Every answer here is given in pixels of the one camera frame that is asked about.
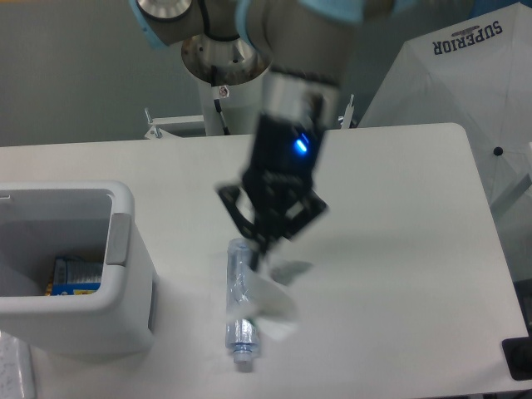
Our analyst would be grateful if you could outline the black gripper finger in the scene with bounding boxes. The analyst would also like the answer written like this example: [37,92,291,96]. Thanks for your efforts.
[214,181,275,271]
[282,191,328,240]

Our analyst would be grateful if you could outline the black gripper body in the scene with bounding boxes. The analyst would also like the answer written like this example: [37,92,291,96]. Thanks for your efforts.
[242,113,325,233]

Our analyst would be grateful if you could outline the clear plastic wrapper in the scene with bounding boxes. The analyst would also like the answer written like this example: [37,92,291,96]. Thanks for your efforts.
[239,258,313,341]

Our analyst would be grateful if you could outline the crushed clear plastic bottle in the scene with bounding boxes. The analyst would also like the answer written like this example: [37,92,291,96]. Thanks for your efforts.
[225,238,261,373]

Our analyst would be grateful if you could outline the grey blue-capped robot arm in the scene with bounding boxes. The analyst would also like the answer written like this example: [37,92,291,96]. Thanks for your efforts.
[130,1,406,270]

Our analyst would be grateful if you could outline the white trash can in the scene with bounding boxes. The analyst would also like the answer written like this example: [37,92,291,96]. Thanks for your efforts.
[1,180,157,355]

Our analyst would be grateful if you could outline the blue yellow snack package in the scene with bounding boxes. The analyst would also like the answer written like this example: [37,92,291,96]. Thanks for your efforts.
[45,256,103,296]

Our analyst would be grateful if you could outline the white superior umbrella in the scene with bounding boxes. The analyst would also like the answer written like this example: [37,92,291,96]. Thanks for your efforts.
[360,2,531,202]

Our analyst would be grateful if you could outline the black device at table edge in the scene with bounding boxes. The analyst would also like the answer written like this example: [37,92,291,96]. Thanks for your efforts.
[502,337,531,381]

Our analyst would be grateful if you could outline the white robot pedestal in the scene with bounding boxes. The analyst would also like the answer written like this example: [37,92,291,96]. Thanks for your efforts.
[180,32,273,136]

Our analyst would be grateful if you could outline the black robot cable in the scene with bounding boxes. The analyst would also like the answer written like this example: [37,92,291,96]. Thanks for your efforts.
[209,65,231,136]

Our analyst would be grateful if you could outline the white metal base bracket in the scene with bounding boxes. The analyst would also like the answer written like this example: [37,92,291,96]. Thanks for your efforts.
[144,93,360,140]

